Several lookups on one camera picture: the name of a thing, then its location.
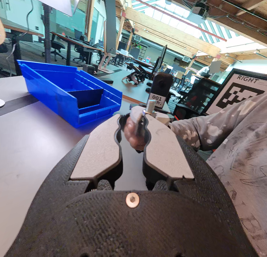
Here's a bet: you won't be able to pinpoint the black office chair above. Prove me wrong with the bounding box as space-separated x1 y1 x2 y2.
73 34 92 63
41 40 66 62

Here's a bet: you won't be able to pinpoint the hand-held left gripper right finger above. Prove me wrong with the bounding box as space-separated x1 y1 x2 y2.
143 114 195 188

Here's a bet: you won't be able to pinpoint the red ceiling pipe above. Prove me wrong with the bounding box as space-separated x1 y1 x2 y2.
129 0 227 42

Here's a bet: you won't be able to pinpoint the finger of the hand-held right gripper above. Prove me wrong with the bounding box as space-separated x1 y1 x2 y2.
155 113 171 126
130 106 145 124

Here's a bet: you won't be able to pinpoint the black-white marker board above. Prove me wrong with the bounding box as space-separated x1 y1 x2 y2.
205 68 267 116

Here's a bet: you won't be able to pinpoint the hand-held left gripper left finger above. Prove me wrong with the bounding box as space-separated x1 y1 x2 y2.
70 114 123 191

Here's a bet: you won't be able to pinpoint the person's right forearm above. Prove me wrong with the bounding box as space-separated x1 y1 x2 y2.
169 92 267 157

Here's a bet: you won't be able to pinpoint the light wooden panel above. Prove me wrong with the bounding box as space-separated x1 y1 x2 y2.
0 19 6 46

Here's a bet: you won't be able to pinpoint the dark panel on wooden stand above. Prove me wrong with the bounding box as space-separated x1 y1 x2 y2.
98 0 118 72

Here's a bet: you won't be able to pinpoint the black robot gripper parts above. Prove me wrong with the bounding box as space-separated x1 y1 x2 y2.
122 63 154 86

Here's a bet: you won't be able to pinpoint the black monitor on arm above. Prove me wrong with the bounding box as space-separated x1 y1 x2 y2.
153 44 168 74

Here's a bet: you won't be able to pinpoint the blue plastic bin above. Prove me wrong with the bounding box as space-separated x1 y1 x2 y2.
17 60 123 129

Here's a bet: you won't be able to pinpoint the black box device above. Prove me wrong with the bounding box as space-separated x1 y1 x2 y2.
83 64 99 74

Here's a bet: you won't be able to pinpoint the silver hex bolt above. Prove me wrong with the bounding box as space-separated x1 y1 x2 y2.
146 100 156 115

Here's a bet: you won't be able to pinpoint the person's right hand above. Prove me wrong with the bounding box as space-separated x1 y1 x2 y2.
123 116 151 151

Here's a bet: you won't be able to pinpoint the person's grey hoodie torso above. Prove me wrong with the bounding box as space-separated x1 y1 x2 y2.
205 123 267 257

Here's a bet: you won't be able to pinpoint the grey ceiling unit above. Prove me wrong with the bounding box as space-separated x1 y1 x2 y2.
186 2 209 25

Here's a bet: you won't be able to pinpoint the white flat panel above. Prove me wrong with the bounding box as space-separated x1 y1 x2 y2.
18 0 84 17

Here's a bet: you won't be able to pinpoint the wooden top desk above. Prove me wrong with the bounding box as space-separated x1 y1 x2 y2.
0 23 44 76
51 31 105 66

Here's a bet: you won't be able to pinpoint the black metal post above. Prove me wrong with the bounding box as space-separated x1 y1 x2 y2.
42 4 52 64

